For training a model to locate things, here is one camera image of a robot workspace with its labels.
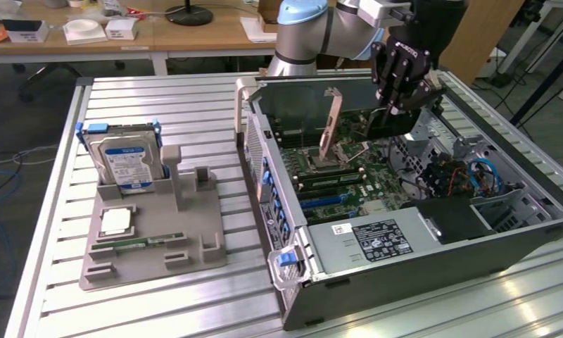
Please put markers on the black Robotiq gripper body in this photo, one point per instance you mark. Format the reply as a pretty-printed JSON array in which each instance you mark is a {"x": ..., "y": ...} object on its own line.
[{"x": 426, "y": 35}]

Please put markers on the graphics card with metal bracket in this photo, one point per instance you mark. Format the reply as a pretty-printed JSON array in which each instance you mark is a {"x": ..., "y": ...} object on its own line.
[{"x": 357, "y": 121}]

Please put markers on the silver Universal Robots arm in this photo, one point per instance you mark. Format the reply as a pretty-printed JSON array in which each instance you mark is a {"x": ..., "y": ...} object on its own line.
[{"x": 309, "y": 31}]

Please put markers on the wooden cabinet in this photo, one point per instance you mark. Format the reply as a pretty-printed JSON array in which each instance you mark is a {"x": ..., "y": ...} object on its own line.
[{"x": 484, "y": 35}]

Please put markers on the perforated metal drive cage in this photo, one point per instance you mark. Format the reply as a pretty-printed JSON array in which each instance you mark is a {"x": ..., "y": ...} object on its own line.
[{"x": 422, "y": 151}]

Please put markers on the black stand pole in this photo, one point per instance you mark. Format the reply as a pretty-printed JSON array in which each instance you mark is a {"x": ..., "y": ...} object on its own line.
[{"x": 539, "y": 81}]

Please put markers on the green motherboard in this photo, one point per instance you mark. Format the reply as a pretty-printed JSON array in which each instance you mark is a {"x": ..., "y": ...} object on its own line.
[{"x": 380, "y": 190}]

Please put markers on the CPU socket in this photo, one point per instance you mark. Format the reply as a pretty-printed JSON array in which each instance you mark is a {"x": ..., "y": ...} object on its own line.
[{"x": 316, "y": 164}]

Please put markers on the white paper booklet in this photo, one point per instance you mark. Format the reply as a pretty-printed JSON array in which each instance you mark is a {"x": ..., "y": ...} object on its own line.
[{"x": 258, "y": 31}]

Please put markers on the black installed RAM stick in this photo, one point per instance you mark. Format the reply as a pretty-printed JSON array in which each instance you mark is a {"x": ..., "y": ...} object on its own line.
[{"x": 333, "y": 180}]

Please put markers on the brown cardboard box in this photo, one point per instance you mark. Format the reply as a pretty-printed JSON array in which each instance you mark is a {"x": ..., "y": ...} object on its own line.
[{"x": 268, "y": 12}]

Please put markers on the blue expansion slot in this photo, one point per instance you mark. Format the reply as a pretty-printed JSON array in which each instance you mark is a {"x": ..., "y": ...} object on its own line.
[{"x": 326, "y": 201}]

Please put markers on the metal disk bay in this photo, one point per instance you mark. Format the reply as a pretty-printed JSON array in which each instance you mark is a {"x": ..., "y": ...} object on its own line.
[{"x": 512, "y": 211}]

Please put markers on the wooden desk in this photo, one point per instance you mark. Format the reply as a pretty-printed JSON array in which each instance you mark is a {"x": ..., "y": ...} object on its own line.
[{"x": 192, "y": 37}]

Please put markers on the black lamp base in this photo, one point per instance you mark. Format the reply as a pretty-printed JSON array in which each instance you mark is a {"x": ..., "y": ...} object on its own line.
[{"x": 189, "y": 15}]

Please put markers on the grey power supply unit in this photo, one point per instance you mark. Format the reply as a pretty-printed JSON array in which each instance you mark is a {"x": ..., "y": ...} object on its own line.
[{"x": 338, "y": 253}]

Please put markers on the open black PC case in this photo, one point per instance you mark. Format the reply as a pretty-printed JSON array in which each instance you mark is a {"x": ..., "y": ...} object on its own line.
[{"x": 404, "y": 281}]

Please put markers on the blue case latch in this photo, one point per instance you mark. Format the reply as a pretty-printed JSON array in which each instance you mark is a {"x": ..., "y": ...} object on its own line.
[{"x": 286, "y": 260}]

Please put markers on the small white cardboard box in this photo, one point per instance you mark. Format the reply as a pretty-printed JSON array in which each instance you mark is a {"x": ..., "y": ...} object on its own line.
[{"x": 121, "y": 30}]

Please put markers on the hard disk in blue carrier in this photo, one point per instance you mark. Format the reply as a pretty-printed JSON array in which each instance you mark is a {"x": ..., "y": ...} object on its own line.
[{"x": 124, "y": 162}]

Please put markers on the white box with round recess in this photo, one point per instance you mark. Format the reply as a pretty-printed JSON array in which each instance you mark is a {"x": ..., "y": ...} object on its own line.
[{"x": 85, "y": 33}]

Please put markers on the green RAM stick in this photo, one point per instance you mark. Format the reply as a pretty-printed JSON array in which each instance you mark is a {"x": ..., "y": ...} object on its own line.
[{"x": 136, "y": 241}]

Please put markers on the silver CPU chip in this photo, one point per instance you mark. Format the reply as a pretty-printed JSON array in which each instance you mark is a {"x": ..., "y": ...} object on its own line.
[{"x": 115, "y": 222}]

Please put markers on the grey plastic parts rack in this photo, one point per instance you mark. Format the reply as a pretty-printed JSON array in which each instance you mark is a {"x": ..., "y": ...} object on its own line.
[{"x": 145, "y": 260}]

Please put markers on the black office chair base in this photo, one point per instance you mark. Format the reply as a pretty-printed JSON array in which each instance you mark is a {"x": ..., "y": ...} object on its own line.
[{"x": 37, "y": 75}]

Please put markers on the white box with dark lid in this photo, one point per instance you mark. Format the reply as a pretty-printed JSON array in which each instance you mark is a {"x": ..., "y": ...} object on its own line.
[{"x": 25, "y": 33}]

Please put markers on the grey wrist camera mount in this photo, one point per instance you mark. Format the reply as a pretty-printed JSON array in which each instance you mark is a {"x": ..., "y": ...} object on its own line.
[{"x": 380, "y": 10}]

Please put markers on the white table frame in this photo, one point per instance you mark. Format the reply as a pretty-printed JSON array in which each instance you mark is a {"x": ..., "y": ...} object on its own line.
[{"x": 551, "y": 28}]

